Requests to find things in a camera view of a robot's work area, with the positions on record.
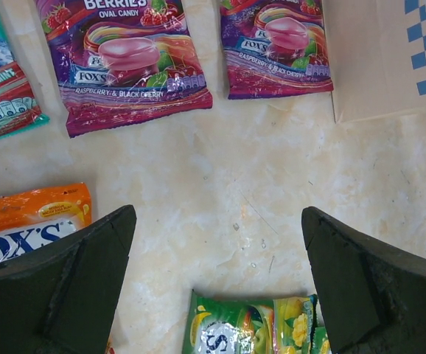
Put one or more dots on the purple candy bag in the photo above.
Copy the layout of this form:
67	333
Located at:
274	48
122	62

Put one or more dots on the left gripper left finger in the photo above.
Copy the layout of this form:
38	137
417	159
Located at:
62	298

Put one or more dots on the checkered paper bag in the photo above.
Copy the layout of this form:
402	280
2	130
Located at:
377	57

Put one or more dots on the green lemon candy bag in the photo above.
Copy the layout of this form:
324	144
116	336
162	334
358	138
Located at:
320	342
283	325

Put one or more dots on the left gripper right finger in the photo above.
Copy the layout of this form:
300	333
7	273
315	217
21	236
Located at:
372	294

